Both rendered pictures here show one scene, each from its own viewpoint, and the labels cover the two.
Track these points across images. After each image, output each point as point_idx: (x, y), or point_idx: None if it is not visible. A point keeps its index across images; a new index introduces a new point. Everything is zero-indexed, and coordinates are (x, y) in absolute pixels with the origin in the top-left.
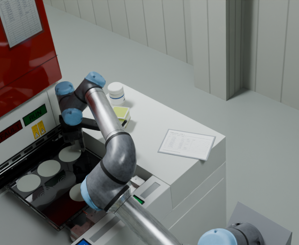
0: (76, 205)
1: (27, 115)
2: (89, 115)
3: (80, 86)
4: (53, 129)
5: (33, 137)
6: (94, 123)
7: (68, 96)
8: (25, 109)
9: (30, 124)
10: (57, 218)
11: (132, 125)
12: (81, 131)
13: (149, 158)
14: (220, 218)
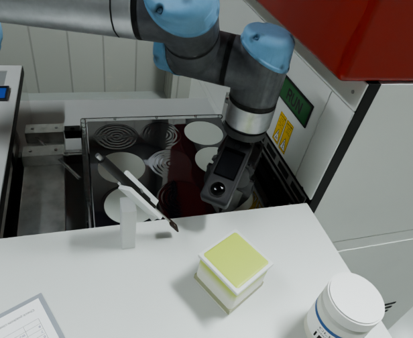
0: (101, 149)
1: (289, 82)
2: (303, 241)
3: None
4: (291, 173)
5: (273, 131)
6: (216, 180)
7: (229, 35)
8: (296, 68)
9: (283, 104)
10: (102, 125)
11: (198, 304)
12: (214, 161)
13: (43, 263)
14: None
